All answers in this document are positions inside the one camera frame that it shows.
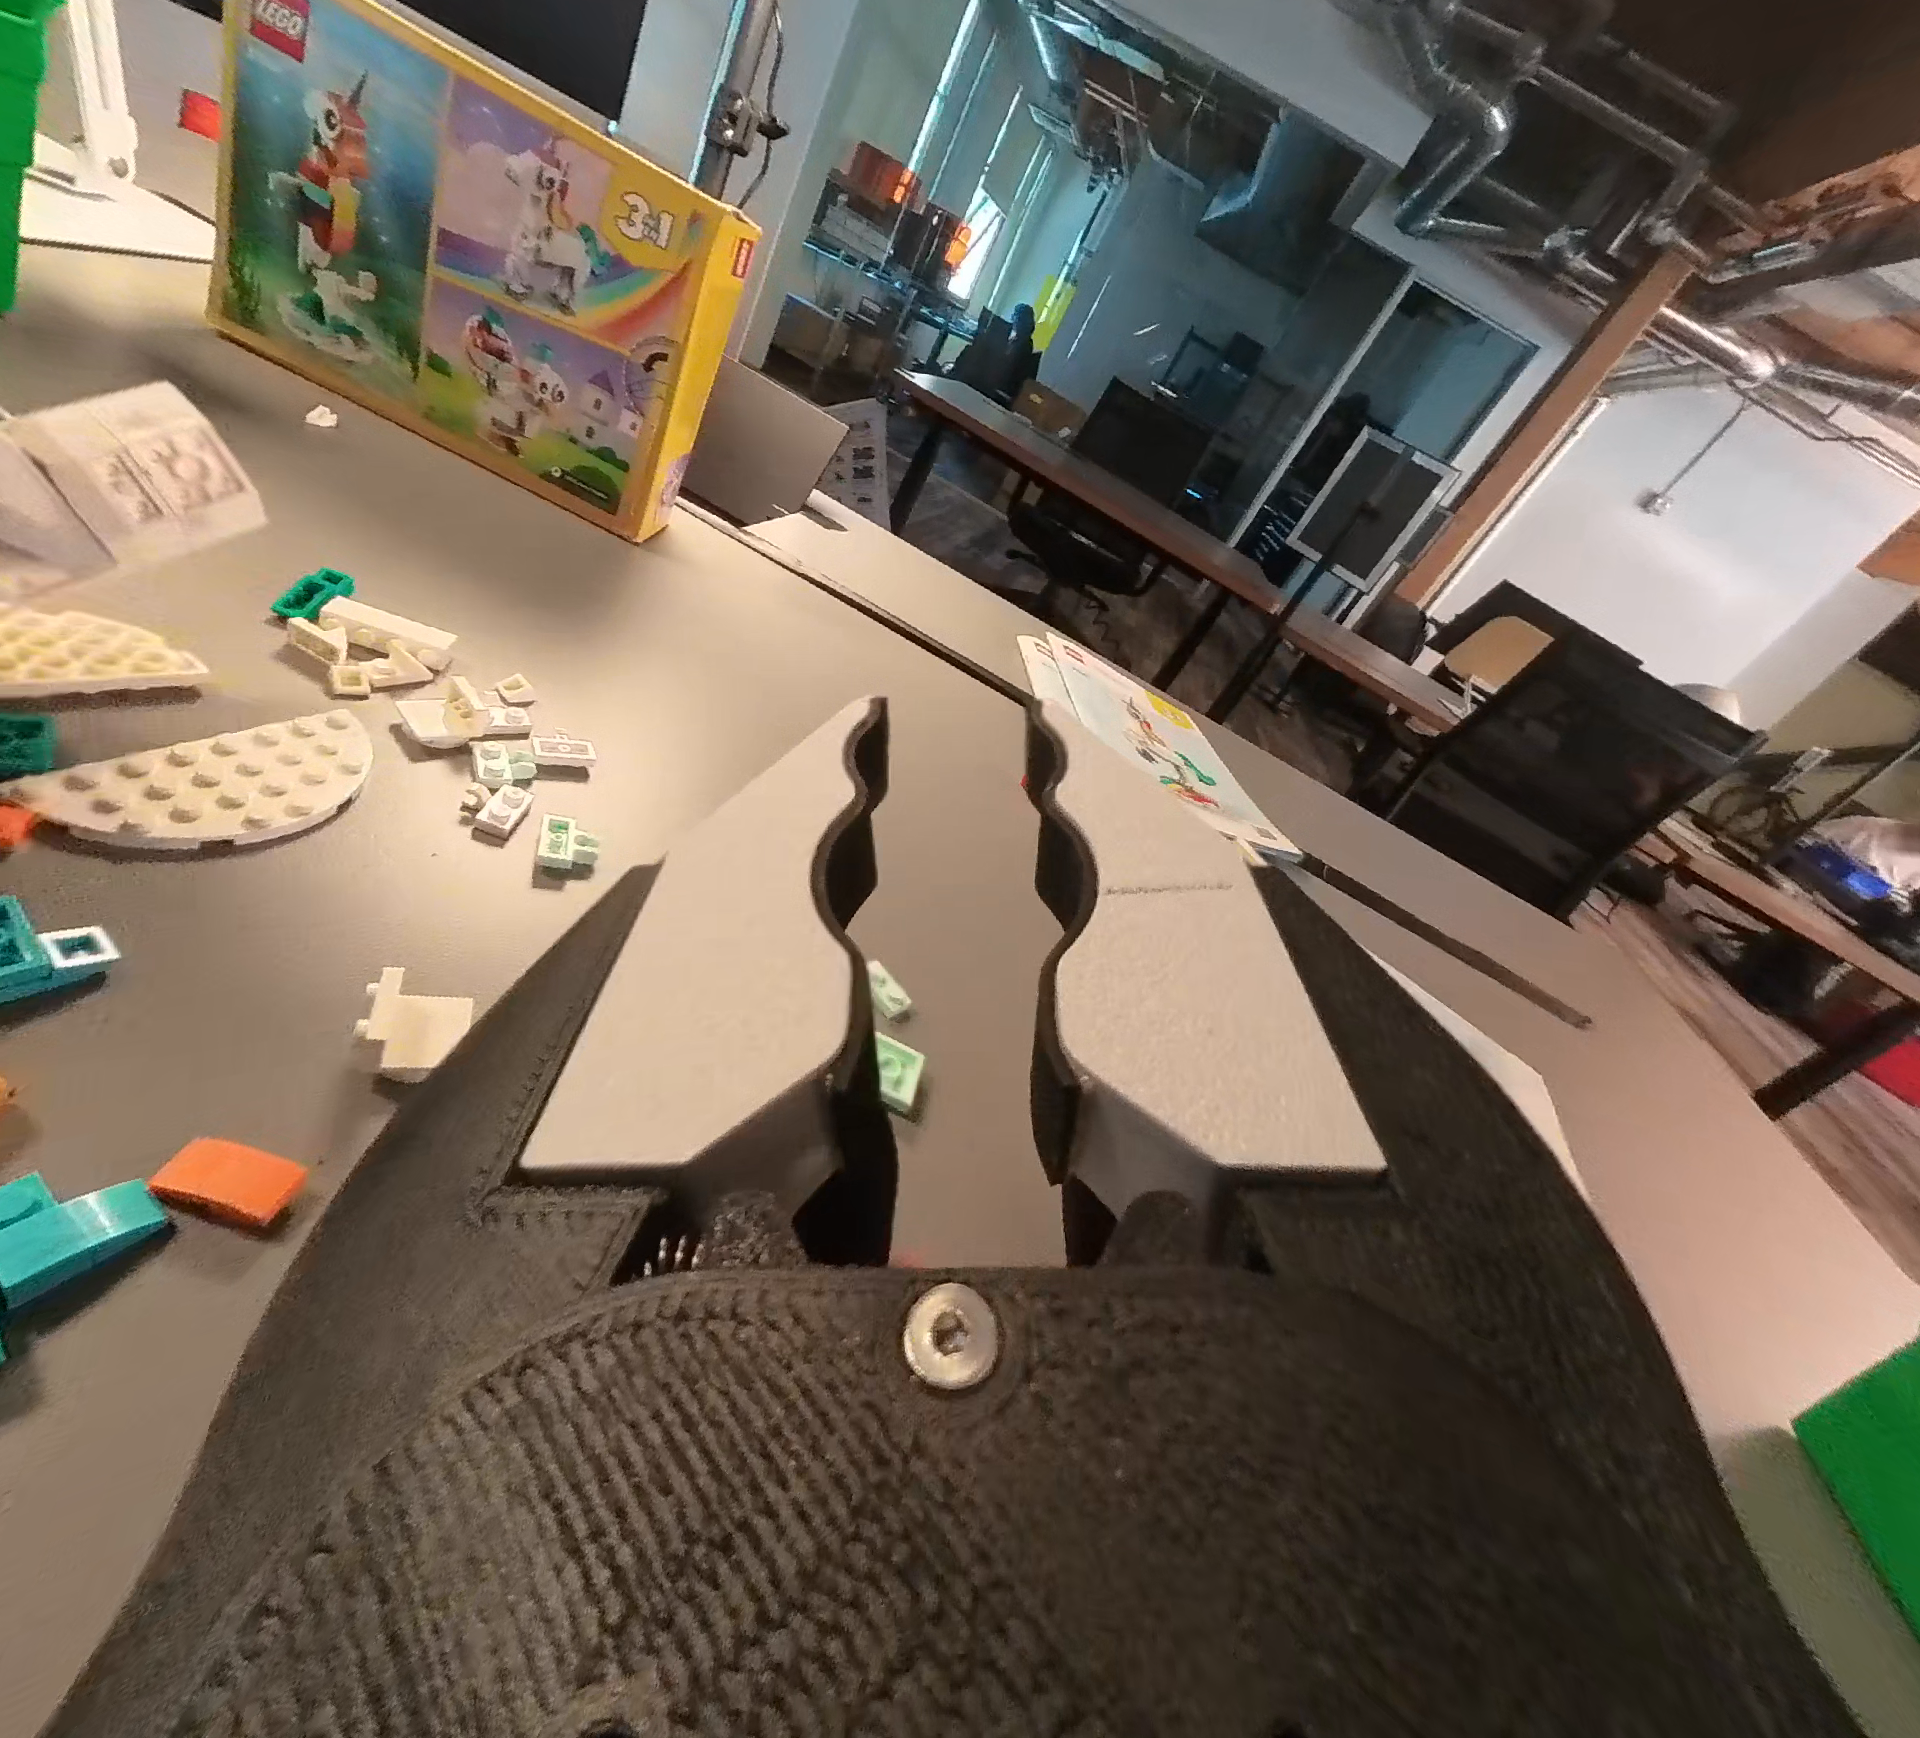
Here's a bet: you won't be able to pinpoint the teal lego piece with hole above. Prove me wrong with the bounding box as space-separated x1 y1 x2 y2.
0 896 118 1008

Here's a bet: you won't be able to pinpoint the wooden beam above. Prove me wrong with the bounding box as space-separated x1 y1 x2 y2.
1440 253 1698 601

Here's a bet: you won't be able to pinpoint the long white lego brick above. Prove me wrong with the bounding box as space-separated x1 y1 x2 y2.
323 599 456 662

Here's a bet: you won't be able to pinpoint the white monitor stand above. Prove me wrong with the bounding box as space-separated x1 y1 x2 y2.
23 0 218 262

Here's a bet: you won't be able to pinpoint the black office chair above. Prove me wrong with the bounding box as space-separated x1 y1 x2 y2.
1005 500 1157 601

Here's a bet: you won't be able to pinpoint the grey laptop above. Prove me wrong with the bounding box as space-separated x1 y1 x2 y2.
675 358 850 525

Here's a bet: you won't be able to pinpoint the lego instruction booklet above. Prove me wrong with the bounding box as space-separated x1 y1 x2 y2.
1018 633 1304 866

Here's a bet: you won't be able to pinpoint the metal pole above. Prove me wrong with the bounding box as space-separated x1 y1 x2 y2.
690 0 797 195

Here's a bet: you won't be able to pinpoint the long wooden table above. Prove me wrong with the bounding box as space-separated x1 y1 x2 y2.
894 371 1464 734

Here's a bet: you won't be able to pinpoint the white wedge lego plate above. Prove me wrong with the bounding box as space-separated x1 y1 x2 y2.
0 605 212 699

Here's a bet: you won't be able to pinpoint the clear bag of white pieces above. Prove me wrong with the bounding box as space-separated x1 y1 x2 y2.
0 380 272 585

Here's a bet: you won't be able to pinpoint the green plastic bin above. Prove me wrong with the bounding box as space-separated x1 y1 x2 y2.
0 0 69 315

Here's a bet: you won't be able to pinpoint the cluster of small white lego pieces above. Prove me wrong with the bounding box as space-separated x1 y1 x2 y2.
285 621 603 847

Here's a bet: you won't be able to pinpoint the green lego baseplate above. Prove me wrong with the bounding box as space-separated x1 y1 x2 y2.
1792 1364 1920 1577

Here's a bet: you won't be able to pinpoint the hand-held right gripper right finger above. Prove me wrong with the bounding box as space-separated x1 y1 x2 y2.
1024 697 1390 1263

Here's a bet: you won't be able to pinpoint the white lego bracket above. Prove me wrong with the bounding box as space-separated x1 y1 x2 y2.
354 968 475 1080

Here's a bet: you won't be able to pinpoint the metal ceiling ducts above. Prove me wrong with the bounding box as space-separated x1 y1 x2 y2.
1336 0 1711 255

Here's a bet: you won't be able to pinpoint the white half-round lego plate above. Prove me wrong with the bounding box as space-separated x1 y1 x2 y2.
15 706 374 850

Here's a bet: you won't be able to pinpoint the orange curved lego tile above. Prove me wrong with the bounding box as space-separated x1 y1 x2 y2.
151 1138 309 1229

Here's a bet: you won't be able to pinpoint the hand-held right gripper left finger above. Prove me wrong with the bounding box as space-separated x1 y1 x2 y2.
517 695 904 1238

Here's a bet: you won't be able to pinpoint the black mesh chair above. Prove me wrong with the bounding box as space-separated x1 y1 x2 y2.
1380 582 1764 922

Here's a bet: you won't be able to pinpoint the white framed panel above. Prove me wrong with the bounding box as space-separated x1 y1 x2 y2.
1290 424 1459 593

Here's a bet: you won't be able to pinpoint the yellow lego set box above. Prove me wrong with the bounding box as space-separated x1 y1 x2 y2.
210 0 765 543

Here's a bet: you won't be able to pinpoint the long teal lego brick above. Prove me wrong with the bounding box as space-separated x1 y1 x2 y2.
0 1175 170 1320

